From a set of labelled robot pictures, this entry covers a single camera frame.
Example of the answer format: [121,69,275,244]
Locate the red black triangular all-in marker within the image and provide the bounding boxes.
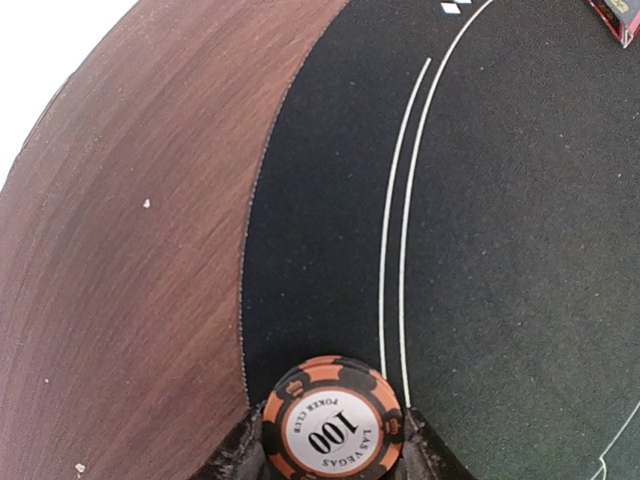
[589,0,640,48]

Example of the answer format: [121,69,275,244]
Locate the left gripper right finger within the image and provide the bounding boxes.
[399,407,476,480]

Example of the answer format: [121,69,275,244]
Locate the single brown 100 poker chip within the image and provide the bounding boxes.
[262,355,404,479]

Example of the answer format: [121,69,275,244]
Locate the round black poker mat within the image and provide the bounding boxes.
[242,1,639,479]

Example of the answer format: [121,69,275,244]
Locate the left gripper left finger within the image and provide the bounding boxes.
[189,402,273,480]

